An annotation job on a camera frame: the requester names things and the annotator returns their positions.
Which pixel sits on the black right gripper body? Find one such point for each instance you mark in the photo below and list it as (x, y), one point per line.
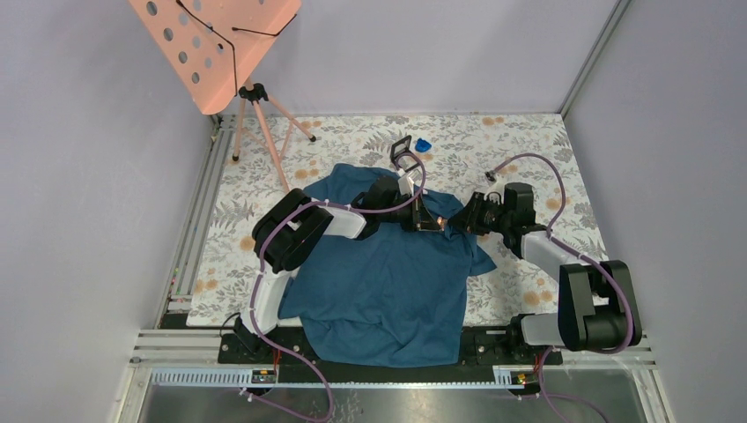
(485, 216)

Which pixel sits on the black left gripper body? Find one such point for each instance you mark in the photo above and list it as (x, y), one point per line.
(414, 214)

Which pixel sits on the blue shirt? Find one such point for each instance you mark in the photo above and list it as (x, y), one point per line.
(395, 299)

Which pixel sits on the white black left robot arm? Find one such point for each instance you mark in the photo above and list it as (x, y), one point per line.
(287, 234)

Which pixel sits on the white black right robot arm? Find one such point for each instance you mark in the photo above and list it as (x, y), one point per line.
(597, 310)

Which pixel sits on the black square brooch box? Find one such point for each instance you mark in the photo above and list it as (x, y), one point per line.
(399, 151)

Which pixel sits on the small blue brooch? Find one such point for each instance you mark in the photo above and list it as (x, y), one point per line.
(423, 145)

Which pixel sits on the floral patterned table mat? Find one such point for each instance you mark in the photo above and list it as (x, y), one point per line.
(534, 149)

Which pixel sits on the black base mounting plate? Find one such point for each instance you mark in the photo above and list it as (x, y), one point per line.
(479, 347)

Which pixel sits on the pink music stand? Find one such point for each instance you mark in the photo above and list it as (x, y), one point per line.
(214, 47)

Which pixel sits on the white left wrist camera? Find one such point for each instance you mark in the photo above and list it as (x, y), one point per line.
(406, 182)

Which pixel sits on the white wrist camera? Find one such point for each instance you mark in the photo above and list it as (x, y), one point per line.
(493, 187)
(406, 182)

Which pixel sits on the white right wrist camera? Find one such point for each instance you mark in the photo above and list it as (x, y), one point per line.
(493, 187)

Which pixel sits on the white slotted cable duct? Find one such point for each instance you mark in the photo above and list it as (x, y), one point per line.
(459, 377)

